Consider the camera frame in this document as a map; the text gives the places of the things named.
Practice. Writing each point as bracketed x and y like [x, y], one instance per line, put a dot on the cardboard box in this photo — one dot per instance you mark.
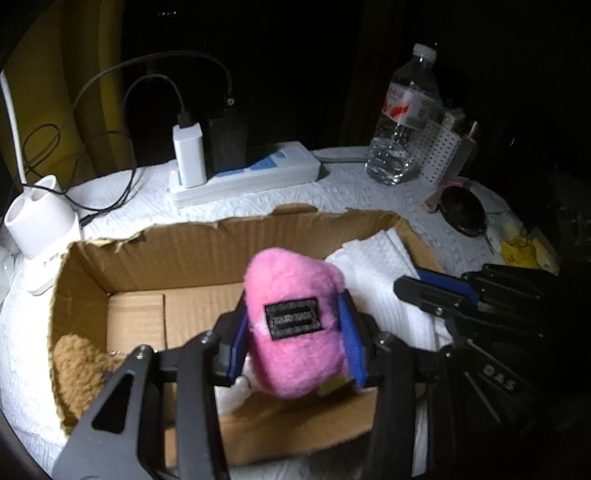
[194, 258]

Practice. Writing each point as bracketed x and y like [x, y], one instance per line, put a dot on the pink plush toy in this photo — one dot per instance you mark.
[295, 277]

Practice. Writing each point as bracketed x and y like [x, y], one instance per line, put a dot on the white paper towel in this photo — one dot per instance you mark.
[374, 263]

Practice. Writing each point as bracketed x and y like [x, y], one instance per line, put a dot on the black power adapter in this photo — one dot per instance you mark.
[226, 147]

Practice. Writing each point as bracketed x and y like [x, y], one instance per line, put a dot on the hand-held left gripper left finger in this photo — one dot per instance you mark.
[238, 341]

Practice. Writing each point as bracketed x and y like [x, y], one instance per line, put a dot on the yellow tissue packet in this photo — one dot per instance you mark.
[526, 254]

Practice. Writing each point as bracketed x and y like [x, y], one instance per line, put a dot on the white perforated basket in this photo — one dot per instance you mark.
[438, 152]

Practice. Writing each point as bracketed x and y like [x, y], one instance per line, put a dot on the yellow curtain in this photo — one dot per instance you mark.
[55, 69]

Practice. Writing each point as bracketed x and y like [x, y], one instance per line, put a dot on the white usb charger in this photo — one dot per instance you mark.
[189, 157]

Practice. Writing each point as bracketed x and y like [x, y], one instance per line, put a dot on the white crumpled tissues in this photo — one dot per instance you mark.
[503, 228]

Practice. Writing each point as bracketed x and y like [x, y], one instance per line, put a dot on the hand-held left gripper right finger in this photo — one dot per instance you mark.
[351, 344]

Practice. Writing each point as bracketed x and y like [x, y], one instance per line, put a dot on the brown plush toy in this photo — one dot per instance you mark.
[78, 369]

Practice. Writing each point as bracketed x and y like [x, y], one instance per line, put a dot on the white textured table cover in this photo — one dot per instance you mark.
[138, 199]

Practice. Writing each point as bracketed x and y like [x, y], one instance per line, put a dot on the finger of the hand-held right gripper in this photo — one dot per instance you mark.
[445, 279]
[425, 297]

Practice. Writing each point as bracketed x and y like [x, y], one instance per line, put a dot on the white cup-shaped device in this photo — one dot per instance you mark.
[41, 226]

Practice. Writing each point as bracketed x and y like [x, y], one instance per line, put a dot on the white power strip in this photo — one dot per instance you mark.
[281, 168]

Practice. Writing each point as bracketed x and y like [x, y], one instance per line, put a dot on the clear plastic water bottle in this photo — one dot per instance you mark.
[399, 134]

